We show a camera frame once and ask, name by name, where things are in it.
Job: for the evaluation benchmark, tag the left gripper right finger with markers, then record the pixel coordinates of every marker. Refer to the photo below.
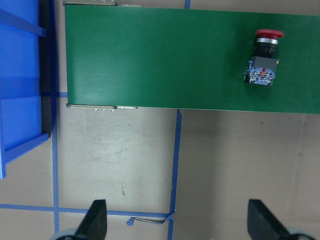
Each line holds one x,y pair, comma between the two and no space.
262,223

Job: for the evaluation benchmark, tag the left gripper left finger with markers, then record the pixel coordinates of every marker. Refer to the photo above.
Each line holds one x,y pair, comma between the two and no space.
94,224

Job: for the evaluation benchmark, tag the red push button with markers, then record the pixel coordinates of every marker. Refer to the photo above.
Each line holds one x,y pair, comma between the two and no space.
261,67

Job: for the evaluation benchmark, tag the green conveyor belt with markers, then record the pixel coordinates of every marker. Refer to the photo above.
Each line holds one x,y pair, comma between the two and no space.
124,56

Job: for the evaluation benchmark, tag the left blue plastic bin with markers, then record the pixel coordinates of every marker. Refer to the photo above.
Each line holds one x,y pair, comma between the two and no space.
20,96

